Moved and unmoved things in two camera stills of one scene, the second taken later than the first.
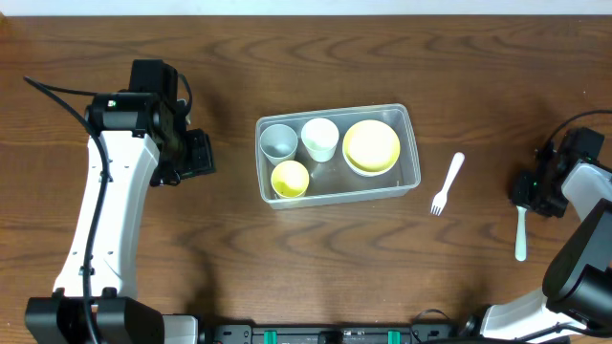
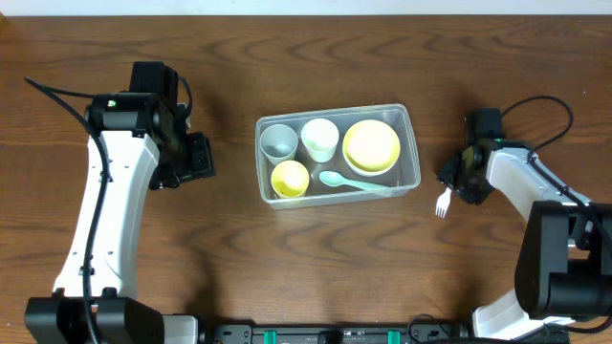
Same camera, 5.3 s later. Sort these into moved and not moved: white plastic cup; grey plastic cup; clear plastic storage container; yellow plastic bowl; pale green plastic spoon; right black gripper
Moved: right black gripper; pale green plastic spoon
Not moved: white plastic cup; yellow plastic bowl; grey plastic cup; clear plastic storage container
